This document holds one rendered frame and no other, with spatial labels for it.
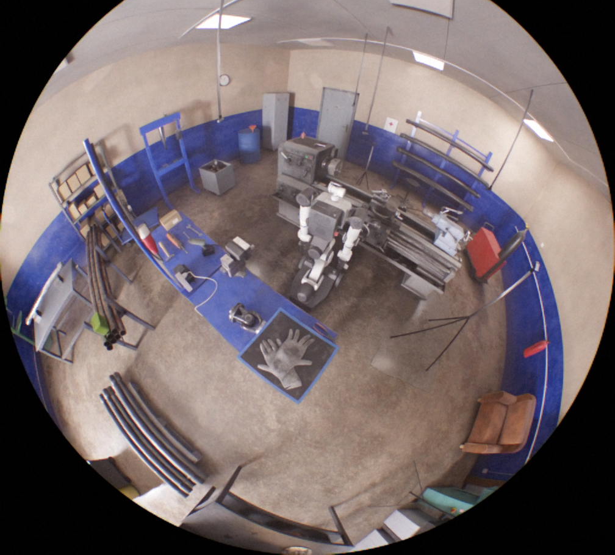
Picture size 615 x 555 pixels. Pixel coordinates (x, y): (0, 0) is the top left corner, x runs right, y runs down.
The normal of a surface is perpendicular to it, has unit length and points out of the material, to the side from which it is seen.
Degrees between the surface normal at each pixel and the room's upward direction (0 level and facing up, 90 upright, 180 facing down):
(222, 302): 0
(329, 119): 90
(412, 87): 90
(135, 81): 90
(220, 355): 0
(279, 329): 0
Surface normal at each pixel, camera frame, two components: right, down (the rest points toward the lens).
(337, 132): -0.57, 0.60
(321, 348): 0.10, -0.63
